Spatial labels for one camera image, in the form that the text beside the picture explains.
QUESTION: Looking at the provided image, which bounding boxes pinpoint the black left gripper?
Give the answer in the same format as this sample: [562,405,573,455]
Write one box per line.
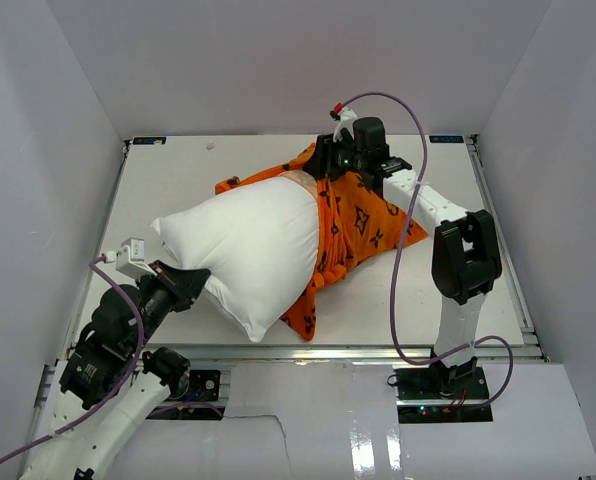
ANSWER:
[127,257,210,352]

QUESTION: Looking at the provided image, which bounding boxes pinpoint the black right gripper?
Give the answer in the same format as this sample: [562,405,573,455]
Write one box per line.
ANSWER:
[304,131,368,180]

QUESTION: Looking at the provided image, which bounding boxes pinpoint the orange patterned pillowcase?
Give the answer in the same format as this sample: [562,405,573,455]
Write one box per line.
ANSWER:
[214,142,429,342]

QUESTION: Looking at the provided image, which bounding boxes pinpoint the white pillow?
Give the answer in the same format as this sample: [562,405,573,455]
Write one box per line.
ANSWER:
[150,174,319,342]

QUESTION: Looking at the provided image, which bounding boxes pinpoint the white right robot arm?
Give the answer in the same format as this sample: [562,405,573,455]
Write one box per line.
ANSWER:
[304,107,502,399]

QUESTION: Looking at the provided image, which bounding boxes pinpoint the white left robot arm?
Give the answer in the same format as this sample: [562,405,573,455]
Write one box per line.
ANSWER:
[22,261,210,479]

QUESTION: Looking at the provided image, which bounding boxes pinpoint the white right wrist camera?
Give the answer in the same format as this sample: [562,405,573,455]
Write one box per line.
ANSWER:
[329,103,358,142]

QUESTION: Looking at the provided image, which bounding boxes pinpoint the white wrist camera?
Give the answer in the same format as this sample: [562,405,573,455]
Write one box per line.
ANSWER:
[102,237,156,280]
[329,103,358,142]

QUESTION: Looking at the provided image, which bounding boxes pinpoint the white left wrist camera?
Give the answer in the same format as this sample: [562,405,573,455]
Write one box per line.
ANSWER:
[102,237,156,280]

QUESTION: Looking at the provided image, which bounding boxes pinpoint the aluminium table frame rail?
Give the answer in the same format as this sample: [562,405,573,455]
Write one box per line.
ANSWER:
[20,133,549,480]

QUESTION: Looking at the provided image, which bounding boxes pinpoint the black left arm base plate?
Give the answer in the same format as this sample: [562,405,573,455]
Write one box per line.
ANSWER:
[169,370,221,402]

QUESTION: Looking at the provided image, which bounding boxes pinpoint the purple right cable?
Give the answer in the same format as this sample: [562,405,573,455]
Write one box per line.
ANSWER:
[340,91,514,412]

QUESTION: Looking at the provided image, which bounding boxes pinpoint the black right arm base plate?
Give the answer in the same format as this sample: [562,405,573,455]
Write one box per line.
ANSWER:
[386,367,489,405]

